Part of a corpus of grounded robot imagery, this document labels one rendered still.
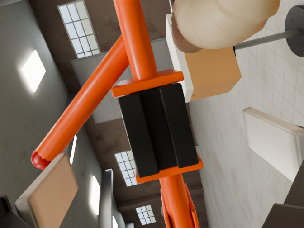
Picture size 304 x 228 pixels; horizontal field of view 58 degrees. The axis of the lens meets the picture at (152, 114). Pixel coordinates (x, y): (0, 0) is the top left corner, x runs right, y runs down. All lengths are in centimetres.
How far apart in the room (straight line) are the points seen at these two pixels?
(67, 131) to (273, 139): 18
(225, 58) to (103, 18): 692
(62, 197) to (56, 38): 890
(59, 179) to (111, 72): 11
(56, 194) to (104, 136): 1045
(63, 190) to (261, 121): 13
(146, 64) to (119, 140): 1052
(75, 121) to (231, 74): 181
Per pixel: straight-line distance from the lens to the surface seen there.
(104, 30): 882
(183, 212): 27
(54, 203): 17
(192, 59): 202
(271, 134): 17
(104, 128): 1041
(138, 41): 23
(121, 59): 25
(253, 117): 19
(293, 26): 257
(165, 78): 22
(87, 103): 26
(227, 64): 204
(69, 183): 20
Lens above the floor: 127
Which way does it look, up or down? 1 degrees up
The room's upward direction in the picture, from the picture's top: 104 degrees counter-clockwise
